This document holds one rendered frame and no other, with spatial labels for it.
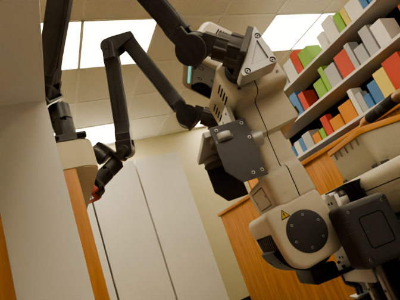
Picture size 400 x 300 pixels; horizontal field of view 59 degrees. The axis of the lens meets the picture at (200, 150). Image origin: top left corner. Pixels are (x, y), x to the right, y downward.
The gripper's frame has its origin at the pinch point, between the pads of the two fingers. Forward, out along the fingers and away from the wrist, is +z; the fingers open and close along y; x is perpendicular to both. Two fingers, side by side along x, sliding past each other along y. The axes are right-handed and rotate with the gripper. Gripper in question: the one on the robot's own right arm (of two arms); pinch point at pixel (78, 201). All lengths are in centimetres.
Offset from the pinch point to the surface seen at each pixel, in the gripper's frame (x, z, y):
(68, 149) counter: 15, 6, 83
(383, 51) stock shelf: 69, -204, -39
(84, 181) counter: 18, 7, 76
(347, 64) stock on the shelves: 58, -205, -66
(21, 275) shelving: 26, 18, 100
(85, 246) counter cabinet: 25, 14, 83
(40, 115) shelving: 18, 9, 100
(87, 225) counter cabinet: 24, 12, 82
